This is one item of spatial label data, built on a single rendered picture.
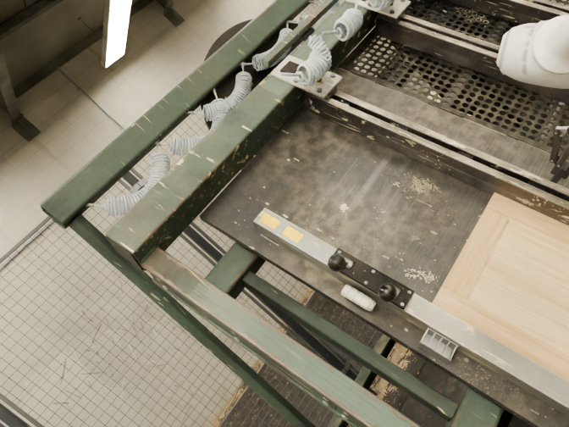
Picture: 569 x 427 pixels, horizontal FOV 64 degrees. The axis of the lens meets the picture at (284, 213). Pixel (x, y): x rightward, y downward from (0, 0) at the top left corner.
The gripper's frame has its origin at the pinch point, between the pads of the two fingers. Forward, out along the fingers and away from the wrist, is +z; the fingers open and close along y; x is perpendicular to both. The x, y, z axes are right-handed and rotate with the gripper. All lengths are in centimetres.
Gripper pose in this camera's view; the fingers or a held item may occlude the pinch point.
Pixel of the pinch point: (558, 174)
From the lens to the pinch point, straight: 129.7
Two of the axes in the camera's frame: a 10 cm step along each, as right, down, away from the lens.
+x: -5.8, 7.1, -4.0
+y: -8.1, -4.6, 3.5
